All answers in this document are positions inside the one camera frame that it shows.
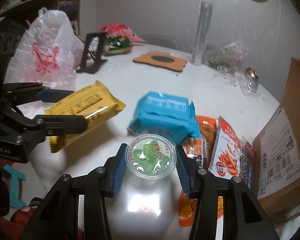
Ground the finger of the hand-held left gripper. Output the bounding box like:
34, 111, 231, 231
1, 82, 74, 105
15, 114, 88, 146

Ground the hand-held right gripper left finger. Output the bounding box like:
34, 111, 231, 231
19, 143, 127, 240

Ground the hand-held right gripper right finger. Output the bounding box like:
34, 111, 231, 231
175, 145, 275, 240

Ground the yellow snack packet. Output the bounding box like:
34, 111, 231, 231
44, 80, 125, 153

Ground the green jelly cup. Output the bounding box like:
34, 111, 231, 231
125, 134, 178, 180

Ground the cardboard box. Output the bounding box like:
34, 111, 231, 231
252, 57, 300, 227

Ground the orange cartoon snack packet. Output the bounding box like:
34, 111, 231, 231
177, 191, 224, 227

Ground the white red fries snack packet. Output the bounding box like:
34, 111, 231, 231
209, 116, 242, 179

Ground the white red-print plastic bag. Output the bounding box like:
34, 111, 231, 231
7, 7, 85, 110

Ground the black phone stand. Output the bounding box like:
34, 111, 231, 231
76, 32, 108, 74

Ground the dark seed snack packet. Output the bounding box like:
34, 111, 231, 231
240, 136, 255, 190

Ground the blue snack packet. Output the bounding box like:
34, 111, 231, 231
127, 91, 200, 144

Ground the teal stool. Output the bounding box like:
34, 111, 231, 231
2, 165, 27, 208

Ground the green snack bag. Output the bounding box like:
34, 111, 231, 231
102, 35, 132, 56

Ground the red plush slipper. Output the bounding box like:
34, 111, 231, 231
11, 197, 43, 223

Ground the wooden shelf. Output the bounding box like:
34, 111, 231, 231
0, 0, 82, 34

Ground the orange coaster mat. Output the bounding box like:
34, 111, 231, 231
132, 51, 188, 72

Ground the pink snack bag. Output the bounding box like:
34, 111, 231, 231
101, 24, 145, 43

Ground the crumpled clear plastic wrap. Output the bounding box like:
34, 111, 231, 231
215, 65, 267, 98

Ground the gold foil wrapper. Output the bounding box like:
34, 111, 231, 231
244, 67, 260, 80

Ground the clear dotted plastic bag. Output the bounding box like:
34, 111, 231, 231
202, 41, 244, 70

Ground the clear plastic tube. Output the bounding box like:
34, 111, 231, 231
191, 2, 213, 66

